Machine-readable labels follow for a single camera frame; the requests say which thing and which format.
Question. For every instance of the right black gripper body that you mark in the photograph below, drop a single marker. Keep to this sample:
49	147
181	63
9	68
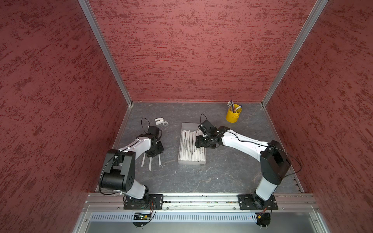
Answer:
205	141

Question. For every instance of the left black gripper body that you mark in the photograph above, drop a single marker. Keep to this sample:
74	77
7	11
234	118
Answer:
155	150

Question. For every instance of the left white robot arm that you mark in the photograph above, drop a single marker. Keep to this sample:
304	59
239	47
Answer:
118	172

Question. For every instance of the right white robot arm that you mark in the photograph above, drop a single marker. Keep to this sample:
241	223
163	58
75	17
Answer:
244	165

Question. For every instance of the yellow pen holder cup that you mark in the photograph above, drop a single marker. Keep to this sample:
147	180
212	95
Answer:
233	116

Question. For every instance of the pens in yellow cup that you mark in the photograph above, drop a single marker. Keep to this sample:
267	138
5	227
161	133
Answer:
232	107

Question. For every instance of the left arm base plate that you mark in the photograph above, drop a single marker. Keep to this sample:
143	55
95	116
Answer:
149	202

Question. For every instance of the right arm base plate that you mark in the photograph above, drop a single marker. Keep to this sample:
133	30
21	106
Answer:
255	203

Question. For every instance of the aluminium front rail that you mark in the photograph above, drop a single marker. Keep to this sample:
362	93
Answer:
205	202

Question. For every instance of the left aluminium corner post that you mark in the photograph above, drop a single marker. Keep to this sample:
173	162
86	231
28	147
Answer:
92	21

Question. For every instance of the aluminium corner post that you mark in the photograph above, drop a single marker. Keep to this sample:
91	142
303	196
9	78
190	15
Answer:
92	21
302	36

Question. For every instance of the right aluminium corner post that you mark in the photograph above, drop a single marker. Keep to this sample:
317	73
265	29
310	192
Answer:
302	36

